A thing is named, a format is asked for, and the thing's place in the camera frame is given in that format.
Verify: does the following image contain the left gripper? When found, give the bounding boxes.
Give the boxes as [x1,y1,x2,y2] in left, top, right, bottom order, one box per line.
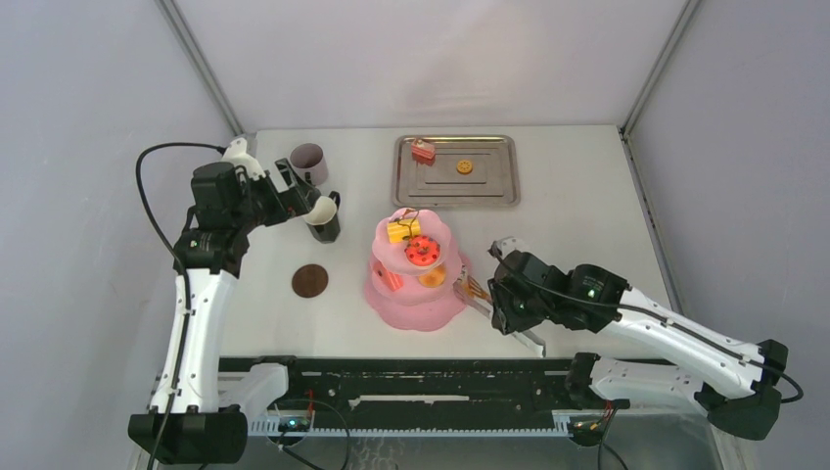
[231,160,319,234]

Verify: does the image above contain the black cup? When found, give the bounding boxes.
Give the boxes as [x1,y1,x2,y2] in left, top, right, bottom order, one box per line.
[302,191,341,244]

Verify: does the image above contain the stainless steel food tongs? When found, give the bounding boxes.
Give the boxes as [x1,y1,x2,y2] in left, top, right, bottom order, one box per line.
[453,264,546,358]

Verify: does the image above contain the mauve cup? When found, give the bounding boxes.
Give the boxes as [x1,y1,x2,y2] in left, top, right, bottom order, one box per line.
[289,143,329,186]

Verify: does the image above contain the orange fish-shaped cake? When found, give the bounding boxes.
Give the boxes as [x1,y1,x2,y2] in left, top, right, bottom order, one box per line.
[453,271,492,304]

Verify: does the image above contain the round golden bread bun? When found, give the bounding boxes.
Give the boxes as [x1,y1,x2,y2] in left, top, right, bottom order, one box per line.
[417,264,447,288]

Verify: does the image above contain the yellow cake slice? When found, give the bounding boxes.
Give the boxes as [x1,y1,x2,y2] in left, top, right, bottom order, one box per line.
[387,218,422,244]

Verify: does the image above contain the pink three-tier cake stand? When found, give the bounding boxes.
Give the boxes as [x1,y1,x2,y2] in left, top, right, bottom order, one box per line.
[364,208,471,332]

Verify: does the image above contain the red layered cake slice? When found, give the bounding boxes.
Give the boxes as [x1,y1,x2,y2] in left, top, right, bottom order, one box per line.
[378,264,403,292]

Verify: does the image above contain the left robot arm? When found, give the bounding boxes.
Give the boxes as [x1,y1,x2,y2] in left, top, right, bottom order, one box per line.
[128,159,320,465]

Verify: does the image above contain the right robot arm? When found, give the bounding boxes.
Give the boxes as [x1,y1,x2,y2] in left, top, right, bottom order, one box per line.
[487,245,789,441]

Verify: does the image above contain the dark brown round coaster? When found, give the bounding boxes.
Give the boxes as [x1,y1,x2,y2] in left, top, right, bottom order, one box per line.
[291,264,329,299]

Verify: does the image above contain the stainless steel serving tray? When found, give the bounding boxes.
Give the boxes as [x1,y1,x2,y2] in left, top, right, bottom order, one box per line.
[392,135,521,209]

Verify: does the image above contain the red cake slice with orange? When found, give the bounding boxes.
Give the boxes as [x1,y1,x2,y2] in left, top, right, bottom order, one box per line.
[410,138,436,165]

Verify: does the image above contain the round yellow biscuit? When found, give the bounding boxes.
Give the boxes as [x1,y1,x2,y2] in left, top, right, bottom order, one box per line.
[456,160,474,175]

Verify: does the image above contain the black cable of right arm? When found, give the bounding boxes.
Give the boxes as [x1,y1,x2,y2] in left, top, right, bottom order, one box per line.
[489,243,806,405]

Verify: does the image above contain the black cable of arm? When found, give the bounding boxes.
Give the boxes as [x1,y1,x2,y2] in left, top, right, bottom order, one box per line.
[134,142,228,470]
[489,243,806,405]

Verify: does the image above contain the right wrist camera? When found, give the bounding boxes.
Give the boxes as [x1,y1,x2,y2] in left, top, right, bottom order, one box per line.
[488,236,529,259]

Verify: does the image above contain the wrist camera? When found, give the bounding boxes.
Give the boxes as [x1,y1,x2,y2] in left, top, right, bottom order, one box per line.
[488,236,529,259]
[220,135,267,180]

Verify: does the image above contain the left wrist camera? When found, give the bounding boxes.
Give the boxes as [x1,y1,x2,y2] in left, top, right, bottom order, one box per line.
[220,135,267,180]

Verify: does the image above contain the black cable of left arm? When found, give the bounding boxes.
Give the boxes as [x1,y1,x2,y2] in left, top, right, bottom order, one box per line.
[134,142,228,470]

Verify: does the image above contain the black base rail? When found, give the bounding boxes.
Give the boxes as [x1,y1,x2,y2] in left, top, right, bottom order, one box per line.
[219,356,612,435]

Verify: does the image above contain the left aluminium frame post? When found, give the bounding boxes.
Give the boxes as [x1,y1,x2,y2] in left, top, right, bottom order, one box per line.
[154,0,246,135]

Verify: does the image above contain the aluminium frame post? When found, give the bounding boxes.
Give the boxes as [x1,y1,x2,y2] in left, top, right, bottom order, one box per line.
[154,0,246,135]
[620,0,704,141]

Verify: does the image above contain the right aluminium frame post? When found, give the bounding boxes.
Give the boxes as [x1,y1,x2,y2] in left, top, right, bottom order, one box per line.
[620,0,704,141]

